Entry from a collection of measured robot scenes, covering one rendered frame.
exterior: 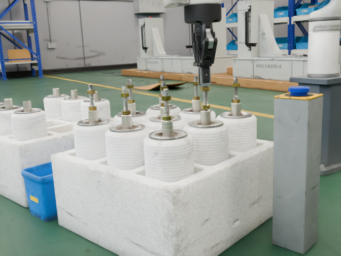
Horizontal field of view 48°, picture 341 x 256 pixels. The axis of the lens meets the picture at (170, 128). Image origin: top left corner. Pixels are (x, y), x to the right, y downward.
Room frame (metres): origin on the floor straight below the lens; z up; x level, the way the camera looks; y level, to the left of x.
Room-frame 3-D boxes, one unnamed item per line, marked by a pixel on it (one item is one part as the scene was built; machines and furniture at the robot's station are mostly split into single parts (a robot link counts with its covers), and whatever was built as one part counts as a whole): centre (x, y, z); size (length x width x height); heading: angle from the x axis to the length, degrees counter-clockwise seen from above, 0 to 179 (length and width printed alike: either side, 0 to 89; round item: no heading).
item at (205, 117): (0.80, -0.08, 0.26); 0.02 x 0.02 x 0.03
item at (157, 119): (0.88, 0.01, 0.25); 0.08 x 0.08 x 0.01
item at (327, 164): (1.23, -0.49, 0.15); 0.15 x 0.15 x 0.30; 31
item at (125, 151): (0.80, 0.09, 0.16); 0.10 x 0.10 x 0.18
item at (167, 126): (0.72, 0.01, 0.26); 0.02 x 0.02 x 0.03
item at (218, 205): (0.88, 0.01, 0.09); 0.39 x 0.39 x 0.18; 47
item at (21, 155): (1.26, 0.41, 0.09); 0.39 x 0.39 x 0.18; 47
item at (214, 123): (0.80, -0.08, 0.25); 0.08 x 0.08 x 0.01
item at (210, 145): (0.80, -0.08, 0.16); 0.10 x 0.10 x 0.18
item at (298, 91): (0.74, -0.25, 0.32); 0.04 x 0.04 x 0.02
